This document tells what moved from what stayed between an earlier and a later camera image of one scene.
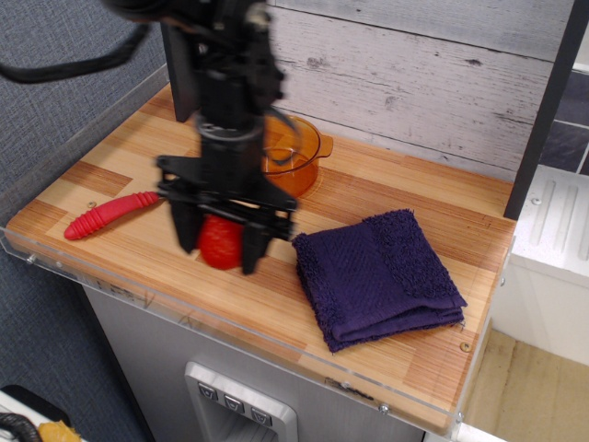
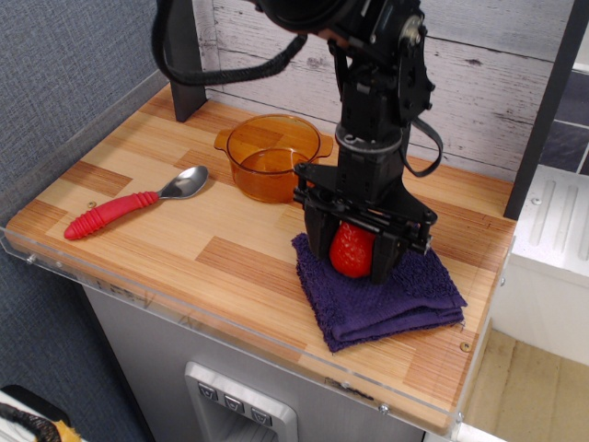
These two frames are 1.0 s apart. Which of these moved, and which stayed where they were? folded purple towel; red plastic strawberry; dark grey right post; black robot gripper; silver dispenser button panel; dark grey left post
Moved: black robot gripper; red plastic strawberry
Stayed: folded purple towel; silver dispenser button panel; dark grey right post; dark grey left post
